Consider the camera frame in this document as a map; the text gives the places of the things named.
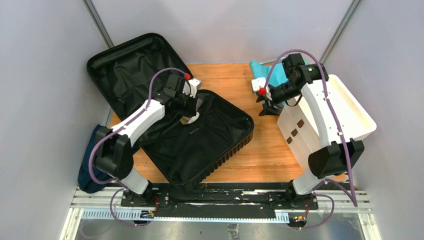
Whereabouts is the white egg-shaped bottle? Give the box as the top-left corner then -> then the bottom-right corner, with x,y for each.
179,112 -> 200,125

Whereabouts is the teal garment with logo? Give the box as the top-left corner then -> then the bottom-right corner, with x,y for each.
249,60 -> 288,87

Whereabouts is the white three-drawer storage unit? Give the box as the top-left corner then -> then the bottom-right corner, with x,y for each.
277,74 -> 377,169

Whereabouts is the black ribbed hard-shell suitcase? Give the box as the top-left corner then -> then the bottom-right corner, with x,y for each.
86,33 -> 255,190

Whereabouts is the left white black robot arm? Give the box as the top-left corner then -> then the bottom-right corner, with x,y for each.
88,73 -> 202,207

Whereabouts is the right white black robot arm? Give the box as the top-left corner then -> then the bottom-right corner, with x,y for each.
251,49 -> 365,209

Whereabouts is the dark blue cloth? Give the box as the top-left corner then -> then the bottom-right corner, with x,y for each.
77,124 -> 107,194

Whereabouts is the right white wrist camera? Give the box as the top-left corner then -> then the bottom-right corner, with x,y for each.
250,77 -> 272,100

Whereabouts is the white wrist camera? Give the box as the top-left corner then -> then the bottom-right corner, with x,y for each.
250,77 -> 272,100
188,78 -> 202,98

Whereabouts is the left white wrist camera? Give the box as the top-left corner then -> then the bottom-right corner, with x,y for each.
188,78 -> 202,98

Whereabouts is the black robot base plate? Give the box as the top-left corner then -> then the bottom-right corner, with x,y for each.
120,182 -> 319,221

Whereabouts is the right aluminium frame post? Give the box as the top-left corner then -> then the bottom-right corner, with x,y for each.
320,0 -> 363,64

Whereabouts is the aluminium frame post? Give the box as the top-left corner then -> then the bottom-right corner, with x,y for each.
82,0 -> 115,49
320,0 -> 363,64

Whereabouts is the left aluminium frame post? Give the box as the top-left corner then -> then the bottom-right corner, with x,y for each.
82,0 -> 115,49

